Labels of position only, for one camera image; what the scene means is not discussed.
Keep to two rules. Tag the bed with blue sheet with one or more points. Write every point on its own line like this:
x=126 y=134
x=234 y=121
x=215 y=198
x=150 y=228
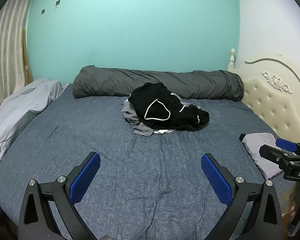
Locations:
x=115 y=155

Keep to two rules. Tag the light grey blanket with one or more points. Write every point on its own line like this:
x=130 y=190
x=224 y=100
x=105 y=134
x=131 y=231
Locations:
x=17 y=110

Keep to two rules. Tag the crumpled grey garment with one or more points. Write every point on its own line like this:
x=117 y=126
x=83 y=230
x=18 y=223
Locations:
x=131 y=116

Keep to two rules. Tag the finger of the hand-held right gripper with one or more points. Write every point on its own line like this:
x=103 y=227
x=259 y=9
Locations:
x=286 y=143
x=270 y=151

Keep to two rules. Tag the folded light grey garment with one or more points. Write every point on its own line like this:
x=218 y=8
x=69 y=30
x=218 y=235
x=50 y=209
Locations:
x=257 y=147

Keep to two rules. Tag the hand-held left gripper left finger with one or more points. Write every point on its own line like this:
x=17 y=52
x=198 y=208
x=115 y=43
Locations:
x=85 y=175

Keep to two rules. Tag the striped beige curtain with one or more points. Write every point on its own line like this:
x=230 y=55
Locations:
x=7 y=42

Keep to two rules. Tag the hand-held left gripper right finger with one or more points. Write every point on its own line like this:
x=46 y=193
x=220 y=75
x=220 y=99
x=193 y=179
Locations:
x=216 y=177

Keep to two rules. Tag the cream tufted headboard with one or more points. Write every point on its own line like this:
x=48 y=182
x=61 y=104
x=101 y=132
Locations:
x=267 y=105

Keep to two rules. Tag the black long-sleeve shirt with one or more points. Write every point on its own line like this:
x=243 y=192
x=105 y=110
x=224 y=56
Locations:
x=152 y=97

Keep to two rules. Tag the rolled dark grey duvet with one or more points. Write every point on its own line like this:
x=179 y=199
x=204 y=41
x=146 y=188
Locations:
x=110 y=82

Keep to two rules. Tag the wooden pole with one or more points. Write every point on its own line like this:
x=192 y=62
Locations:
x=26 y=55

